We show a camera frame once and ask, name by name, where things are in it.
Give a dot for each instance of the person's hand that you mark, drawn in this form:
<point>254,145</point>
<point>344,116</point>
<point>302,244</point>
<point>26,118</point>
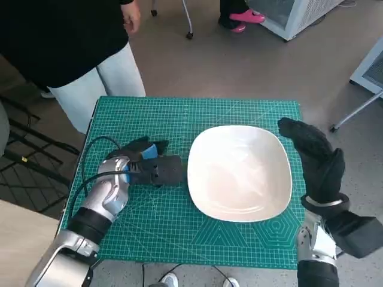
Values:
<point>133,15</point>

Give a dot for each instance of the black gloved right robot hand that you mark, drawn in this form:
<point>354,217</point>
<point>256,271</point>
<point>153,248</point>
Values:
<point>317,155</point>

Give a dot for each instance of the black left robot hand, blue tape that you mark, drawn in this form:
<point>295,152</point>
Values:
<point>137,149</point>

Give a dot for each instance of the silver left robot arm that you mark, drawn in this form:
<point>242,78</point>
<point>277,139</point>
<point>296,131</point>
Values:
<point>113,179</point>

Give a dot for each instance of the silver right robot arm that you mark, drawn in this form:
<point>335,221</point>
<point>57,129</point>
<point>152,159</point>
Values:
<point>315,254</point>

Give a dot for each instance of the white square plate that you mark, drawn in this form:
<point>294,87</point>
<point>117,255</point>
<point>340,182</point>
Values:
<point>239,173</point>

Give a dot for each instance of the black chair caster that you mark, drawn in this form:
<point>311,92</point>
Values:
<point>154,12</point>

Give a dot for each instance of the white chair leg with caster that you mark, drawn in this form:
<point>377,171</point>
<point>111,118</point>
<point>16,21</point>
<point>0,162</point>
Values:
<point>189,18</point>

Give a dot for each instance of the grey metal leg with caster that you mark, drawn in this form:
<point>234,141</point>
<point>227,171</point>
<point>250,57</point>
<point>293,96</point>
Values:
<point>356,113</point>

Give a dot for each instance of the person standing by table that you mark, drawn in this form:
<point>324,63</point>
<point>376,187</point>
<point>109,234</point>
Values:
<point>54,39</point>

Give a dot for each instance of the green cutting mat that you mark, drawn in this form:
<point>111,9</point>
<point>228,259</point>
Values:
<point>167,227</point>

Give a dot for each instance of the white cabinet with grey panel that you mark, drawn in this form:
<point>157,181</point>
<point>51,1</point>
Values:
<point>371,68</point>

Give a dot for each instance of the person with pink shoes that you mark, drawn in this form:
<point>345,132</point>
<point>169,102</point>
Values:
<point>246,16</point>

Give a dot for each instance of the white rounded foot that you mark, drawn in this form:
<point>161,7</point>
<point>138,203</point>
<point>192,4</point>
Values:
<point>170,280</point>
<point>232,283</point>

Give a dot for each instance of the grey rounded seat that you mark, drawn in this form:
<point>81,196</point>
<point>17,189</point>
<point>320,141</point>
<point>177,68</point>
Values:
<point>3,128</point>

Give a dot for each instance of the white perforated metal cabinet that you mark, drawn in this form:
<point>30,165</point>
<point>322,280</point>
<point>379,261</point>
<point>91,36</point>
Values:
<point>284,15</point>

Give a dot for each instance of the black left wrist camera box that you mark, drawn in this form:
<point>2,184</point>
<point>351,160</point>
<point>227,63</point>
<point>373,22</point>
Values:
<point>164,172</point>

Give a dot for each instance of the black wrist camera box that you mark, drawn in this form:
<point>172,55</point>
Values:
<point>356,236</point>
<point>164,172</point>

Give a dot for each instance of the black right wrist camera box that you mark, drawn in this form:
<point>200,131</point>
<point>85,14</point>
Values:
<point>356,236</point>

